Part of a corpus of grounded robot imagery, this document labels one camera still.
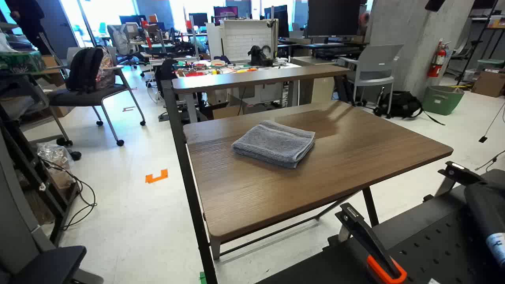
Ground green plastic bin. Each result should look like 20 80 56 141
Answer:
423 86 464 116

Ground cardboard box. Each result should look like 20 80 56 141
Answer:
472 72 505 98

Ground grey towel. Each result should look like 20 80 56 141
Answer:
232 122 315 169

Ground orange handled black clamp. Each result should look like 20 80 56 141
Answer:
336 204 407 284

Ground black office chair with backpack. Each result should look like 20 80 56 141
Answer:
49 48 145 147

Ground grey office chair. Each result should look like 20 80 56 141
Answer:
347 45 402 117

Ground black bag on floor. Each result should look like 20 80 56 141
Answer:
374 92 423 119

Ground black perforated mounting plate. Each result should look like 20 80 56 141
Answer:
258 187 505 284

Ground white pegboard panel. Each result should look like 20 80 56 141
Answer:
222 20 277 62

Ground orange tape floor marker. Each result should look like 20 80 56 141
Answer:
145 169 169 185

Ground wooden work table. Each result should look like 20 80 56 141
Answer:
162 81 453 284

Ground red fire extinguisher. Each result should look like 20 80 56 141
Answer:
427 42 446 78

